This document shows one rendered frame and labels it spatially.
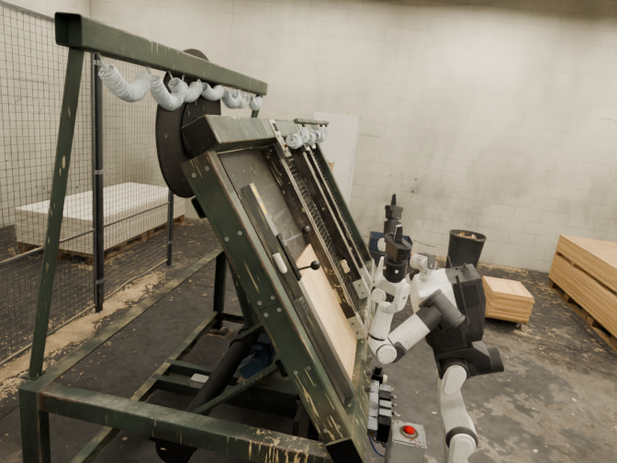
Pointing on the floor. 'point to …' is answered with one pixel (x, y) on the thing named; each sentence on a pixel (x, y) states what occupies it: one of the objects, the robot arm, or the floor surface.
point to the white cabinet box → (341, 148)
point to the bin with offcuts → (465, 247)
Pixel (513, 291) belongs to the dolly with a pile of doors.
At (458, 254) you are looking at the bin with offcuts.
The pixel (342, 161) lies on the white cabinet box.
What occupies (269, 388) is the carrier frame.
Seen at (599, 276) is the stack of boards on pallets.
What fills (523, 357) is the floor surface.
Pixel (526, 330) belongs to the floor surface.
